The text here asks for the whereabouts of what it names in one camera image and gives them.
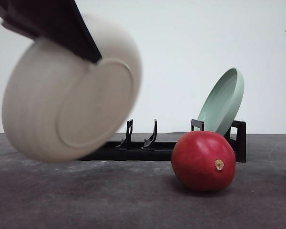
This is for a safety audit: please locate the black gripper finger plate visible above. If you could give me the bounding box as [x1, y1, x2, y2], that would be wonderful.
[0, 0, 102, 63]

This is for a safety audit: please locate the white plate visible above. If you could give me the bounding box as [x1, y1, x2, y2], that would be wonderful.
[1, 15, 143, 163]

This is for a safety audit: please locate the red pomegranate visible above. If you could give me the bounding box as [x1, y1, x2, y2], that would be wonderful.
[171, 130, 236, 192]

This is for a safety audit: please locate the green plate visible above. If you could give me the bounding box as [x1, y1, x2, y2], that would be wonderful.
[198, 68, 244, 135]

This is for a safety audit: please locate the black dish rack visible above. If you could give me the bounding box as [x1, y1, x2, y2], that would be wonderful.
[79, 118, 246, 163]

